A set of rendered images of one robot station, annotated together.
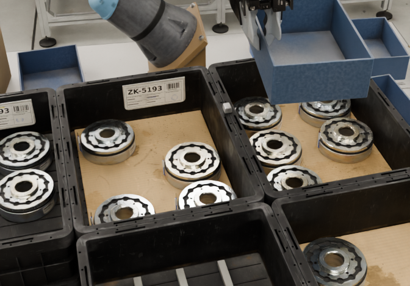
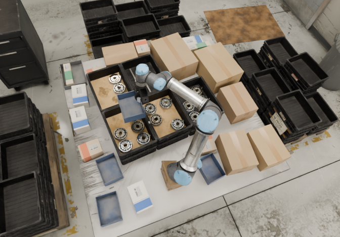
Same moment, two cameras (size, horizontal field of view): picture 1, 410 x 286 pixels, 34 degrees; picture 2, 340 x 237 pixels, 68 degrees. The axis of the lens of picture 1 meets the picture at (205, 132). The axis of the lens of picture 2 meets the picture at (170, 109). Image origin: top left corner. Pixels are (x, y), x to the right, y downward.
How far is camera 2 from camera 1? 2.10 m
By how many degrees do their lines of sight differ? 80
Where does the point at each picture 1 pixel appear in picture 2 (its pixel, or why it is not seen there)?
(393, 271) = (113, 102)
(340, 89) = (123, 97)
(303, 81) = (130, 93)
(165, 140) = (164, 130)
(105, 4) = not seen: hidden behind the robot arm
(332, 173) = (123, 125)
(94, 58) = (205, 191)
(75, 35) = not seen: outside the picture
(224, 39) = (163, 214)
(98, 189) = (174, 112)
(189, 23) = (168, 168)
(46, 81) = (214, 174)
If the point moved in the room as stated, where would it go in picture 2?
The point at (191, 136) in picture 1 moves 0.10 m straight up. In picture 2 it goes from (159, 132) to (159, 127)
